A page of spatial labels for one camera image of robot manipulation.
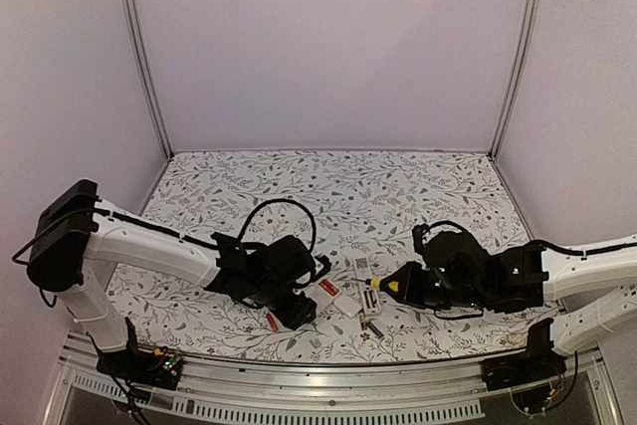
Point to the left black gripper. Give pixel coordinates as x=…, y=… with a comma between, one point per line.
x=295, y=317

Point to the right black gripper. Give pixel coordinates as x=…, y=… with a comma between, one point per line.
x=406, y=277

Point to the yellow pry tool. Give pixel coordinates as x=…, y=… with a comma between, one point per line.
x=372, y=283

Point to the slim white remote control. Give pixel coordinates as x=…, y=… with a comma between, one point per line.
x=369, y=296

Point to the white remote with display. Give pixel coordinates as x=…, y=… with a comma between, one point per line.
x=322, y=299

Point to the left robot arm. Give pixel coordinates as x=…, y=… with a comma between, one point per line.
x=80, y=226

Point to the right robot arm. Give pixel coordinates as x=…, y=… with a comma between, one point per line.
x=457, y=272

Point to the red battery in display remote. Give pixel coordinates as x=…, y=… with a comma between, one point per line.
x=329, y=287

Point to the display remote battery cover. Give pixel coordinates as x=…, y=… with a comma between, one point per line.
x=347, y=306

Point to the upper red AAA battery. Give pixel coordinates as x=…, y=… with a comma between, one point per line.
x=272, y=322

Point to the left purple AAA battery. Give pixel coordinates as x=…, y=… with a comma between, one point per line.
x=374, y=329

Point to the floral patterned table mat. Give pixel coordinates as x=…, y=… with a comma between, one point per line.
x=353, y=204

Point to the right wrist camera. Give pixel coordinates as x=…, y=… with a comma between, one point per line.
x=419, y=233

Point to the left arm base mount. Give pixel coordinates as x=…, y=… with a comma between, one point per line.
x=161, y=368

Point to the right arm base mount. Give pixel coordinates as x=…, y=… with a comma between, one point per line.
x=533, y=379

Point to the front aluminium rail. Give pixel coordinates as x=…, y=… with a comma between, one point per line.
x=232, y=391

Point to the right aluminium frame post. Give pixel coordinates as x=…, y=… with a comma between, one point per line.
x=515, y=79

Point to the aluminium frame post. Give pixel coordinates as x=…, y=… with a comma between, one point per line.
x=133, y=24
x=515, y=79

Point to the left aluminium frame post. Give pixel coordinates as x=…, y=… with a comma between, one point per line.
x=133, y=24

